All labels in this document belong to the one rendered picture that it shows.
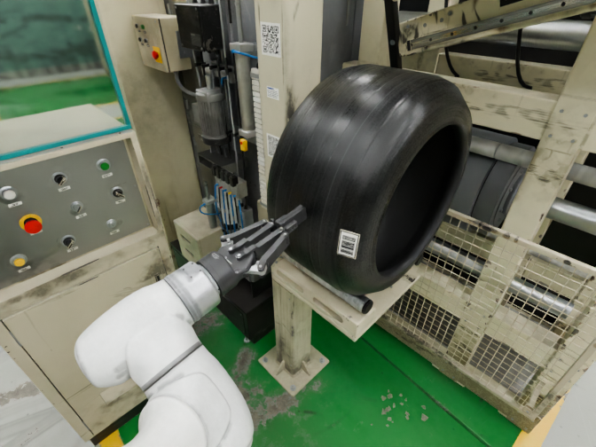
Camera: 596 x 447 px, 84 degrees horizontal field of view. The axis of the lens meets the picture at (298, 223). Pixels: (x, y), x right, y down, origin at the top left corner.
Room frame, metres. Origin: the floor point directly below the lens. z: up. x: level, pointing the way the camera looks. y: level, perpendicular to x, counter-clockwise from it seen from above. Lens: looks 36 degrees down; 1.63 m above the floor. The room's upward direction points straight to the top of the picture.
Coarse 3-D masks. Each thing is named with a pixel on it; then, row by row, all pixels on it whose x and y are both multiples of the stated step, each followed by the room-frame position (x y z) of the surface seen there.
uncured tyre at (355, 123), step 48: (336, 96) 0.73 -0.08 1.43; (384, 96) 0.68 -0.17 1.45; (432, 96) 0.69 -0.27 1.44; (288, 144) 0.69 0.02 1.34; (336, 144) 0.62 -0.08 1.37; (384, 144) 0.59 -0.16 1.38; (432, 144) 0.97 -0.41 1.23; (288, 192) 0.63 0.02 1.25; (336, 192) 0.56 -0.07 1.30; (384, 192) 0.56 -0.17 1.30; (432, 192) 0.93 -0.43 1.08; (336, 240) 0.53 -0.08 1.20; (384, 240) 0.87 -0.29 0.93; (336, 288) 0.58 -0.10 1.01; (384, 288) 0.63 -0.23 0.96
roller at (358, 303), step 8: (288, 256) 0.81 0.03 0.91; (296, 264) 0.78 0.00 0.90; (320, 280) 0.71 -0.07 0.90; (328, 288) 0.68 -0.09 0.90; (344, 296) 0.64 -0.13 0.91; (352, 296) 0.63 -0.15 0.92; (360, 296) 0.63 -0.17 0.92; (352, 304) 0.62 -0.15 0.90; (360, 304) 0.61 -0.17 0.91; (368, 304) 0.60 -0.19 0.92
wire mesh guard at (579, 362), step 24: (456, 216) 0.92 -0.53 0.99; (528, 240) 0.78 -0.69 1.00; (480, 264) 0.84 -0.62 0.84; (576, 264) 0.68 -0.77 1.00; (456, 288) 0.87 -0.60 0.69; (456, 360) 0.80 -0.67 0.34; (480, 360) 0.75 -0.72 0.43; (528, 360) 0.66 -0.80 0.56; (576, 360) 0.59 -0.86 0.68; (480, 384) 0.71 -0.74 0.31; (528, 384) 0.63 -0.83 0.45
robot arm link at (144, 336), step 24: (144, 288) 0.36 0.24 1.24; (168, 288) 0.36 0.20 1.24; (120, 312) 0.31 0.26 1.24; (144, 312) 0.31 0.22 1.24; (168, 312) 0.32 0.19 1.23; (96, 336) 0.28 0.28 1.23; (120, 336) 0.28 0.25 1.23; (144, 336) 0.29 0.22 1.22; (168, 336) 0.29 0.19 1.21; (192, 336) 0.31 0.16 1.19; (96, 360) 0.26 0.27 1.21; (120, 360) 0.26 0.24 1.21; (144, 360) 0.26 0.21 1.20; (168, 360) 0.27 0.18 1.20; (96, 384) 0.24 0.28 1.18; (144, 384) 0.25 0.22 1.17
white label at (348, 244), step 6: (342, 234) 0.52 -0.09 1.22; (348, 234) 0.52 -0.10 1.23; (354, 234) 0.51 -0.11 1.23; (342, 240) 0.52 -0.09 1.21; (348, 240) 0.52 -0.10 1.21; (354, 240) 0.51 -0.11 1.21; (342, 246) 0.52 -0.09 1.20; (348, 246) 0.52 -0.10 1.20; (354, 246) 0.51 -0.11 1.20; (342, 252) 0.52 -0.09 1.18; (348, 252) 0.51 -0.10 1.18; (354, 252) 0.51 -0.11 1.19; (354, 258) 0.51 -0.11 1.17
